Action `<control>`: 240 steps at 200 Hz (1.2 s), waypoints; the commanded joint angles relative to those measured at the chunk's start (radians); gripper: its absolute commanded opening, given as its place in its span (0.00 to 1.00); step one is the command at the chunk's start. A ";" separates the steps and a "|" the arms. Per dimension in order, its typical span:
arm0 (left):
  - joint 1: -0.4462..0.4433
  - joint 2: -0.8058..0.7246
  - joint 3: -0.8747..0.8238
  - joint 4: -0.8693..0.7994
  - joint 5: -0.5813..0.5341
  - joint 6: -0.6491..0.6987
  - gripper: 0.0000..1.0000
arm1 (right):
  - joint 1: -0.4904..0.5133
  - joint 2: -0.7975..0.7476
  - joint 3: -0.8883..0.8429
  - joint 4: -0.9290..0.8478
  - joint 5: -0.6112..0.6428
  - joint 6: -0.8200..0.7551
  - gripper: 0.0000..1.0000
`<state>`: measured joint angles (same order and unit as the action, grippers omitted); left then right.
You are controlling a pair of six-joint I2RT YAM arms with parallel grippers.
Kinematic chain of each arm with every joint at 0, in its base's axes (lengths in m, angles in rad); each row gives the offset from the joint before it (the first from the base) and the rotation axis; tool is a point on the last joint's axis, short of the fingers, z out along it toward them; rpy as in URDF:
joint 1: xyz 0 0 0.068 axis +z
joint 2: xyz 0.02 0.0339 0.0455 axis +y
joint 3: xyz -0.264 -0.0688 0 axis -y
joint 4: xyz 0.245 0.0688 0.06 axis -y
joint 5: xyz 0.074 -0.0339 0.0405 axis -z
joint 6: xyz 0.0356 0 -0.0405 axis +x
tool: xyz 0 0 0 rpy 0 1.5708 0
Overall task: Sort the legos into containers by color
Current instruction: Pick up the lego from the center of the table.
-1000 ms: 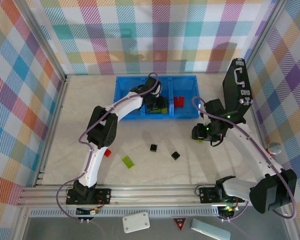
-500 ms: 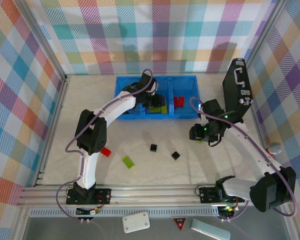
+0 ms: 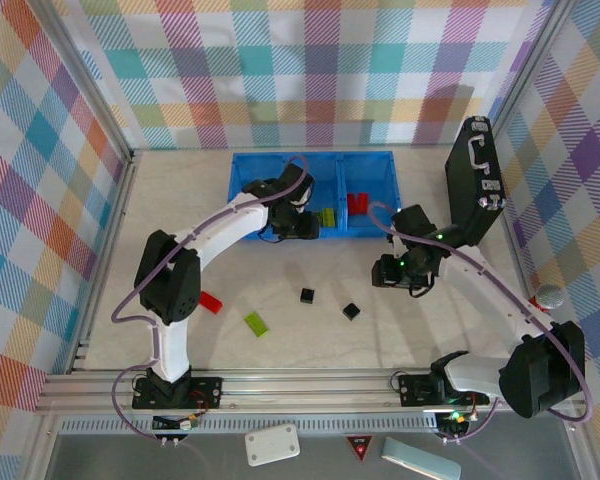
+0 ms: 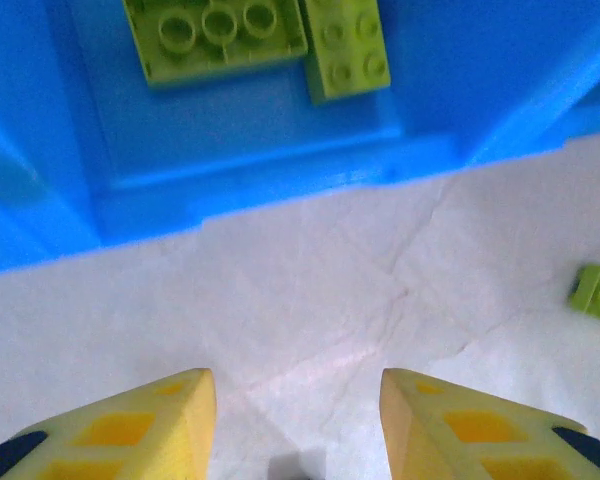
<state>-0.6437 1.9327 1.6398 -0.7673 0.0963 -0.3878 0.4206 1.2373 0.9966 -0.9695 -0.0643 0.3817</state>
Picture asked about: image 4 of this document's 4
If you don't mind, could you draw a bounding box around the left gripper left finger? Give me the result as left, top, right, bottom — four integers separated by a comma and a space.
0, 368, 218, 480

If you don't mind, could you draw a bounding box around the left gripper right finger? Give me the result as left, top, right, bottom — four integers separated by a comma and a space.
379, 368, 600, 480

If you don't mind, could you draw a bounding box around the green lego brick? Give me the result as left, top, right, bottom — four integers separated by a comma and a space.
122, 0, 309, 89
568, 264, 600, 327
302, 0, 392, 106

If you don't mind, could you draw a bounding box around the blue plastic bin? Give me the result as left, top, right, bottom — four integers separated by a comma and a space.
0, 0, 600, 275

